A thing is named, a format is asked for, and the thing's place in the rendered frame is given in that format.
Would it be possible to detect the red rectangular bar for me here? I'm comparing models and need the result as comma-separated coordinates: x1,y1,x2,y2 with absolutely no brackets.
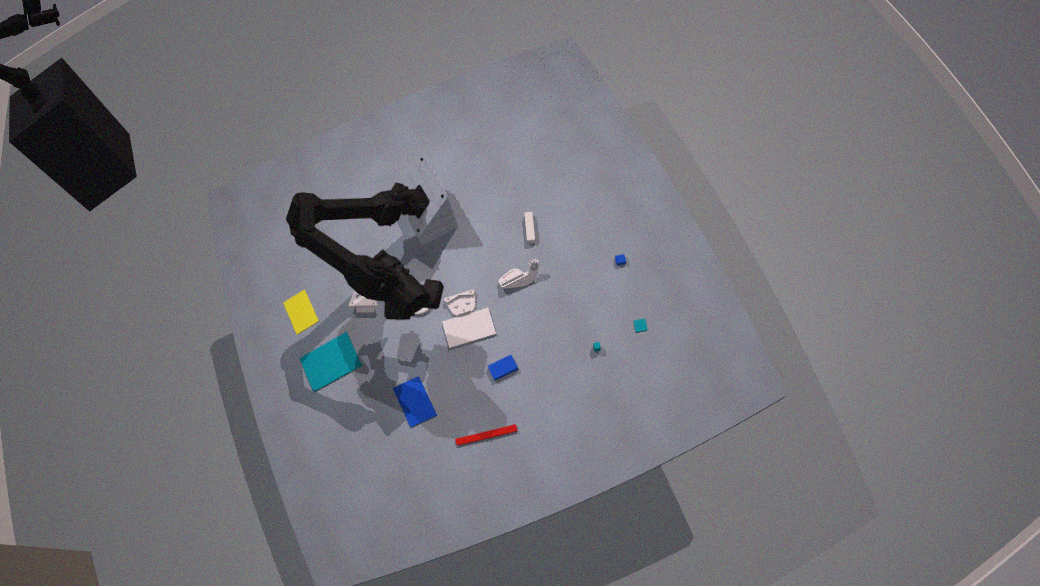
456,424,517,445

